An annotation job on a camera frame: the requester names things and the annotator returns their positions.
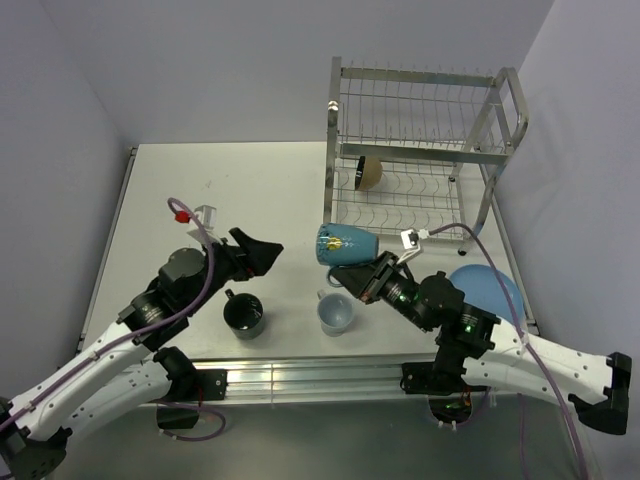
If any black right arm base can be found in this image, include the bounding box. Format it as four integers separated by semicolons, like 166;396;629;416
399;362;467;396

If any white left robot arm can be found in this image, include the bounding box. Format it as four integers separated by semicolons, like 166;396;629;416
1;228;284;479

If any black and tan bowl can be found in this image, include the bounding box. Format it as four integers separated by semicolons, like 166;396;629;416
354;155;383;191

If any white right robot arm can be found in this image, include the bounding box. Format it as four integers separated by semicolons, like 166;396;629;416
329;252;632;435

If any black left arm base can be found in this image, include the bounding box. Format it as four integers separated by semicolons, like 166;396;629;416
156;369;227;435

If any light blue plate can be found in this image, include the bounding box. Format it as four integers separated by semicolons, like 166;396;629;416
448;264;526;330

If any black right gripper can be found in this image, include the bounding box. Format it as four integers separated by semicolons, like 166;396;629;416
329;249;431;331

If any dark green mug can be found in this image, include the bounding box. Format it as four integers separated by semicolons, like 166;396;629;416
223;289;266;340

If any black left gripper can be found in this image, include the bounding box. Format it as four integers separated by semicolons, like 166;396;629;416
185;226;282;313

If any aluminium mounting rail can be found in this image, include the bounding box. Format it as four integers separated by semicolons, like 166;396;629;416
54;349;544;407

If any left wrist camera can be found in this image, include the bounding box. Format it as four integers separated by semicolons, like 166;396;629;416
169;203;220;245

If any pale blue mug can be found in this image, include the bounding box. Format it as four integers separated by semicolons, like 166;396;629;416
317;290;355;337

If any blue mug white interior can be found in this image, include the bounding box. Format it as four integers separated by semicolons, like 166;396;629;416
315;223;379;268

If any steel two-tier dish rack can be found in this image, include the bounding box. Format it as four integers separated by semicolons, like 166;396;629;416
323;57;530;255

